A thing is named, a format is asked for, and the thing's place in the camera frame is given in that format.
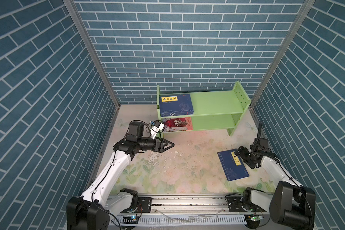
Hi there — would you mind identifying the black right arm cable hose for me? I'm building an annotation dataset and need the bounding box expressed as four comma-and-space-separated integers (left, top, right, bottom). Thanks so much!
256, 123, 264, 147

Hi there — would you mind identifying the green two-tier shelf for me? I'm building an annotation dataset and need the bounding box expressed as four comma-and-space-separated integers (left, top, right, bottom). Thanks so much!
157, 81, 251, 136

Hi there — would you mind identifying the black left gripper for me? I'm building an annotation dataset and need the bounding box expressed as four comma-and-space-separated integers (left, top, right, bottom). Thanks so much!
136, 136, 174, 153

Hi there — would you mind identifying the aluminium corner frame post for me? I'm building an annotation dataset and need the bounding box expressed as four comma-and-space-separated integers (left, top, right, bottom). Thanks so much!
250, 0, 315, 109
63, 0, 120, 110

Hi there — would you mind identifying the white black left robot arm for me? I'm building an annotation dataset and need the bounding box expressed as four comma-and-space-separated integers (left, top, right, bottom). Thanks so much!
66, 120, 174, 230

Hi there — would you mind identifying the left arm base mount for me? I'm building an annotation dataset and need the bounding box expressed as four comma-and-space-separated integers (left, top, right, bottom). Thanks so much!
121, 196, 152, 214

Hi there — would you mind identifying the aluminium corner frame post left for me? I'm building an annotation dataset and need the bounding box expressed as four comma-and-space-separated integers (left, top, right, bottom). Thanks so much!
63, 0, 120, 110

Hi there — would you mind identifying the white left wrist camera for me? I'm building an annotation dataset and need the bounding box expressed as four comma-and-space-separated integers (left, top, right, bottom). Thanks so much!
150, 120, 165, 140

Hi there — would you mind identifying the blue book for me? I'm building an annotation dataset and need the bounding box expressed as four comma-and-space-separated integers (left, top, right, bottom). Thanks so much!
159, 94, 194, 117
217, 149, 250, 182

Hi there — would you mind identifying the red pink illustrated book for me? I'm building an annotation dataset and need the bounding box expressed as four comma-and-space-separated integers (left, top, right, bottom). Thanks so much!
162, 117, 193, 132

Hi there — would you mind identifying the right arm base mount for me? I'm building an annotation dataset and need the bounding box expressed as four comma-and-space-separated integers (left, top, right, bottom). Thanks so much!
225, 195, 266, 214

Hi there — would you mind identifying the aluminium corner frame post right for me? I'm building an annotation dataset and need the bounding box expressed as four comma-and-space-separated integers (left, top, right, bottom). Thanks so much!
250, 0, 315, 109

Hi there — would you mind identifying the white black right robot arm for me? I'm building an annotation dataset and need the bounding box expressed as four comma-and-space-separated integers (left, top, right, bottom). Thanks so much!
235, 146, 316, 230

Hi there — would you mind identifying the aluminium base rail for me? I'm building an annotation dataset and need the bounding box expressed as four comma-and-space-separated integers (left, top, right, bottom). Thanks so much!
66, 193, 308, 228

